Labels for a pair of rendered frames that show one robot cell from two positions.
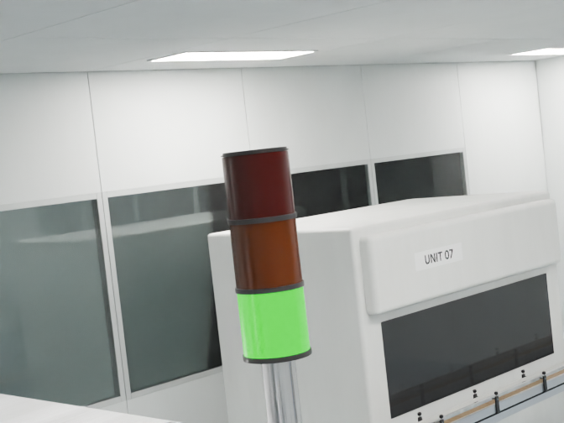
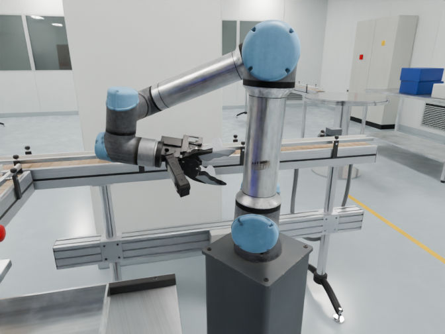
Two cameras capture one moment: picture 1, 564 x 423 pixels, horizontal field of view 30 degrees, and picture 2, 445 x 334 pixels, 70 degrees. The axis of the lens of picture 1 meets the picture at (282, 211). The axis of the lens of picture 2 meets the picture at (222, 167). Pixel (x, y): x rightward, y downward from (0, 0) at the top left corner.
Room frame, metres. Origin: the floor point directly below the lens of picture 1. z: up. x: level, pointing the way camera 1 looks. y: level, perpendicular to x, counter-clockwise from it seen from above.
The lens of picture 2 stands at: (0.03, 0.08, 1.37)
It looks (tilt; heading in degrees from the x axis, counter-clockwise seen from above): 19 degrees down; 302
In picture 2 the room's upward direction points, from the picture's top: straight up
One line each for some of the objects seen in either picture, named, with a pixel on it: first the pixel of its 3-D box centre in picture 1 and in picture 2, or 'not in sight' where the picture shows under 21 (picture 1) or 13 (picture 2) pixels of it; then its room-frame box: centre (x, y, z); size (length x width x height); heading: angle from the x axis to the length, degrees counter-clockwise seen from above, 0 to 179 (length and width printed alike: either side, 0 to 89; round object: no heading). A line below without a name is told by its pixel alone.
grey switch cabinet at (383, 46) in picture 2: not in sight; (376, 73); (0.94, -7.34, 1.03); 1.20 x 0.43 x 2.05; 135
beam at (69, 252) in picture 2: not in sight; (222, 234); (0.80, -1.16, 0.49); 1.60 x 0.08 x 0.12; 45
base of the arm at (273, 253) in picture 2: not in sight; (258, 234); (0.40, -0.72, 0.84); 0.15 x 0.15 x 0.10
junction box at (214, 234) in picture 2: not in sight; (222, 239); (0.77, -1.10, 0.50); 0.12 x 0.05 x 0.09; 45
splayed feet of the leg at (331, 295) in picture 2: not in sight; (319, 283); (0.38, -1.58, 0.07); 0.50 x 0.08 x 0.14; 135
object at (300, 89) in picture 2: not in sight; (270, 81); (2.47, -5.52, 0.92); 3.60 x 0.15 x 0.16; 135
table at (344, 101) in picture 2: not in sight; (340, 135); (0.82, -3.86, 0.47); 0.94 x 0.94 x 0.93
